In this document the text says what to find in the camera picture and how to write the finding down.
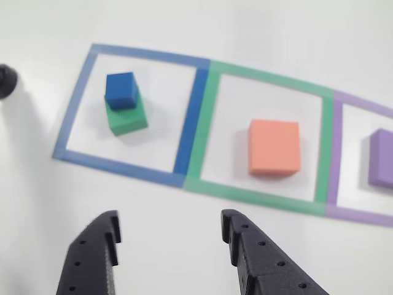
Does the green tape square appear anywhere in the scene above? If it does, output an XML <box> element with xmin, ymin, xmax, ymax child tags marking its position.
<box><xmin>182</xmin><ymin>60</ymin><xmax>335</xmax><ymax>218</ymax></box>

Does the small blue block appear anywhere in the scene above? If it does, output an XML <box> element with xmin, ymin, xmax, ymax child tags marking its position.
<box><xmin>104</xmin><ymin>72</ymin><xmax>138</xmax><ymax>111</ymax></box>

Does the large purple block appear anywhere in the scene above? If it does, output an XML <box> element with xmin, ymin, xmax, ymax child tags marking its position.
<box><xmin>368</xmin><ymin>128</ymin><xmax>393</xmax><ymax>190</ymax></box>

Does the black tripod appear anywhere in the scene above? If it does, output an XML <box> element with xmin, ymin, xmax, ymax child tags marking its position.
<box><xmin>0</xmin><ymin>63</ymin><xmax>19</xmax><ymax>100</ymax></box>

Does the orange block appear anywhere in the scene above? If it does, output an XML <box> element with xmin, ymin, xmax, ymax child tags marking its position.
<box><xmin>247</xmin><ymin>119</ymin><xmax>301</xmax><ymax>176</ymax></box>

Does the purple tape square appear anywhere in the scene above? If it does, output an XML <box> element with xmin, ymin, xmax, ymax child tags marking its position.
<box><xmin>324</xmin><ymin>90</ymin><xmax>393</xmax><ymax>229</ymax></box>

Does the green block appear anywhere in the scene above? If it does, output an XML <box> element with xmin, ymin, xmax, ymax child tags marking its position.
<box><xmin>104</xmin><ymin>88</ymin><xmax>149</xmax><ymax>136</ymax></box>

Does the blue tape square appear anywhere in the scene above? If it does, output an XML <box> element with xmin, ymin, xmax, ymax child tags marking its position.
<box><xmin>51</xmin><ymin>42</ymin><xmax>212</xmax><ymax>188</ymax></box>

